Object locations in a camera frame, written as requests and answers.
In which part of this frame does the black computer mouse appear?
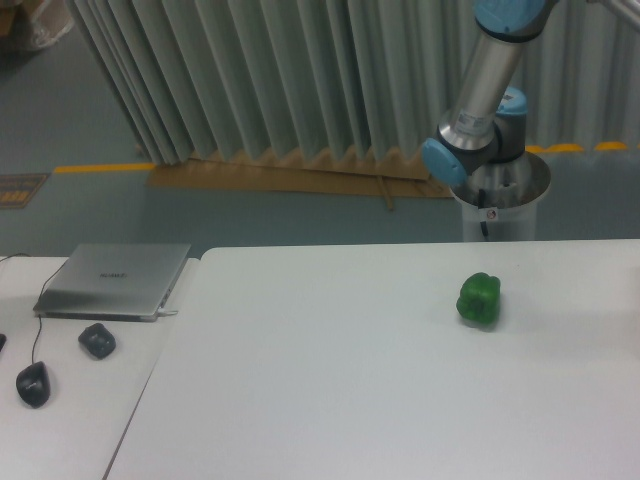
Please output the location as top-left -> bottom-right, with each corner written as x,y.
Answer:
16,361 -> 51,408

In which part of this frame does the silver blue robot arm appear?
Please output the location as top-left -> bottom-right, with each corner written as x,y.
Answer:
421,1 -> 639,186

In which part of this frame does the green bell pepper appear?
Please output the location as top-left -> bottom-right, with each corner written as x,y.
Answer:
456,272 -> 501,326

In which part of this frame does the brown cardboard floor sheet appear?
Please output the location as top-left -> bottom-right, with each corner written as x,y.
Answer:
146,146 -> 452,211

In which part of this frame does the grey-green pleated curtain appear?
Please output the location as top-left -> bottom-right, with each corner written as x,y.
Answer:
68,1 -> 639,165

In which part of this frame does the silver closed laptop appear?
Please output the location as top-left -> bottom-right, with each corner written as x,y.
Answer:
33,243 -> 191,321

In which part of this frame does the black earbuds case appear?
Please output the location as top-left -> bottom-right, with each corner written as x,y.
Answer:
78,323 -> 117,360

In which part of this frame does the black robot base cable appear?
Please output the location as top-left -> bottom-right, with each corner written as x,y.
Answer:
476,187 -> 490,243

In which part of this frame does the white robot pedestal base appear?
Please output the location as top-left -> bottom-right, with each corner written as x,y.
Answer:
451,152 -> 551,242

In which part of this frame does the black mouse cable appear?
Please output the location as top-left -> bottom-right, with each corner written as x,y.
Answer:
0,255 -> 69,365

